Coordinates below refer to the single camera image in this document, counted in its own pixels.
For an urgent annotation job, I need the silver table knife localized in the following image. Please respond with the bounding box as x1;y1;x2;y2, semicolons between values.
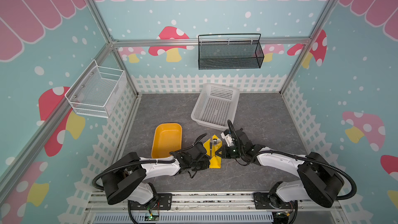
209;141;213;158

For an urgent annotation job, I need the yellow plastic utensil tray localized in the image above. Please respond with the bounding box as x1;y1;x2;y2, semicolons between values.
151;123;182;159

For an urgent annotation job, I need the white perforated plastic basket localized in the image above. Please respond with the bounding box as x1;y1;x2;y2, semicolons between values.
191;84;240;131

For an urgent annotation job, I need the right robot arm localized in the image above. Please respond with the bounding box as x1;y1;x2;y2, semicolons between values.
215;130;344;209

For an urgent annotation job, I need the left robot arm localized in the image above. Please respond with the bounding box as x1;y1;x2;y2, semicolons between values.
92;142;210;205

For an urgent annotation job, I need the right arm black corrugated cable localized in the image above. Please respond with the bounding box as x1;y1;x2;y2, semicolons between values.
226;119;358;201

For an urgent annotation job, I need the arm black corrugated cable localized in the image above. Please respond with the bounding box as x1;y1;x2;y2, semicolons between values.
91;133;208;191
226;119;358;201

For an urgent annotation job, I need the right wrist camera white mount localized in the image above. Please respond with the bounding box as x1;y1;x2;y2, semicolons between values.
221;130;236;147

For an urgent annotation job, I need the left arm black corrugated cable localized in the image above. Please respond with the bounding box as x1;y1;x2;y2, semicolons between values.
91;133;208;191

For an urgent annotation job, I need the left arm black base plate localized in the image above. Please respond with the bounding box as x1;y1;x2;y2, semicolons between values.
129;194;173;211

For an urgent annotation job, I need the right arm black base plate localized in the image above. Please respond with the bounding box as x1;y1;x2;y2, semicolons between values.
253;192;295;211

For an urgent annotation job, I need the black wire mesh wall basket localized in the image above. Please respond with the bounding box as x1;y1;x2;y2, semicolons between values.
198;33;265;70

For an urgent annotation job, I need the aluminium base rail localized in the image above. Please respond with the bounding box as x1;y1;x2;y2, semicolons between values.
86;190;343;215

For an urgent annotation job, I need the white vented cable duct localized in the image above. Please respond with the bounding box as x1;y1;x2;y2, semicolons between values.
93;213;274;224

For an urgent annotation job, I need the white wire wall basket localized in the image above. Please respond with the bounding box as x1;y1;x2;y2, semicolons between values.
65;60;127;118

